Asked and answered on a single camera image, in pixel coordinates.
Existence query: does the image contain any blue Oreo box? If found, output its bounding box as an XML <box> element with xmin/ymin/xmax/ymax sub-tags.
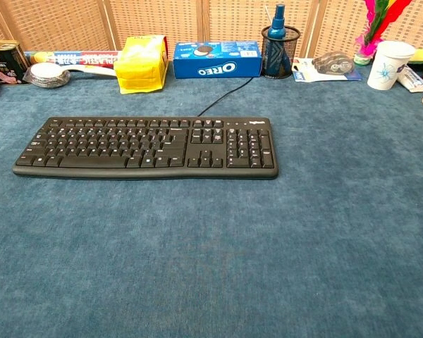
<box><xmin>172</xmin><ymin>39</ymin><xmax>263</xmax><ymax>80</ymax></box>

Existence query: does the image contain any white paper cup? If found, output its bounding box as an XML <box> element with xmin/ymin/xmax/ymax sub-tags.
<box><xmin>367</xmin><ymin>39</ymin><xmax>417</xmax><ymax>92</ymax></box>

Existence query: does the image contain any black gold luncheon meat can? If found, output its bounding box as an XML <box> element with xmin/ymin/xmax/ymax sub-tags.
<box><xmin>0</xmin><ymin>39</ymin><xmax>31</xmax><ymax>86</ymax></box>

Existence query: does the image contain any black mesh pen holder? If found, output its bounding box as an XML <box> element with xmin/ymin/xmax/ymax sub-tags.
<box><xmin>260</xmin><ymin>25</ymin><xmax>302</xmax><ymax>80</ymax></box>

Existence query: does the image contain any toothpaste box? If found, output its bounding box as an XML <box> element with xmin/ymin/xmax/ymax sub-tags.
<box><xmin>396</xmin><ymin>63</ymin><xmax>423</xmax><ymax>94</ymax></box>

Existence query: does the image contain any blue table mat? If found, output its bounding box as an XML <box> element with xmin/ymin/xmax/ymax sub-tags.
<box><xmin>0</xmin><ymin>60</ymin><xmax>423</xmax><ymax>338</ymax></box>

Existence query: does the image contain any correction tape blister pack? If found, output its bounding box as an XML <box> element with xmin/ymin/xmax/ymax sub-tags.
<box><xmin>291</xmin><ymin>50</ymin><xmax>364</xmax><ymax>84</ymax></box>

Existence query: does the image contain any plastic wrap box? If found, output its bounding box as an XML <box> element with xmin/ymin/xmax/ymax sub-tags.
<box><xmin>23</xmin><ymin>49</ymin><xmax>123</xmax><ymax>68</ymax></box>

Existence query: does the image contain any black computer keyboard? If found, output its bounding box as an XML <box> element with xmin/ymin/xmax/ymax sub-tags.
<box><xmin>12</xmin><ymin>116</ymin><xmax>281</xmax><ymax>182</ymax></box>

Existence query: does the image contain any yellow wafer pack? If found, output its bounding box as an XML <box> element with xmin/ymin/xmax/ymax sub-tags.
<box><xmin>113</xmin><ymin>34</ymin><xmax>170</xmax><ymax>96</ymax></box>

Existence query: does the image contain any black keyboard cable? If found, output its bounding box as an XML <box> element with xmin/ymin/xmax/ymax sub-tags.
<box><xmin>197</xmin><ymin>75</ymin><xmax>255</xmax><ymax>118</ymax></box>

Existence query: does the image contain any blue spray bottle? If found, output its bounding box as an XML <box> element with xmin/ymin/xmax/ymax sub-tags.
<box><xmin>266</xmin><ymin>4</ymin><xmax>288</xmax><ymax>71</ymax></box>

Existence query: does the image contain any colourful feather shuttlecock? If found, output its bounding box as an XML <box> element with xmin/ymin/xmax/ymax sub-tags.
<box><xmin>353</xmin><ymin>0</ymin><xmax>414</xmax><ymax>66</ymax></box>

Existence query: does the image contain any wicker folding screen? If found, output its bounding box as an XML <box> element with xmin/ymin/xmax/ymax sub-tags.
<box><xmin>0</xmin><ymin>0</ymin><xmax>423</xmax><ymax>60</ymax></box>

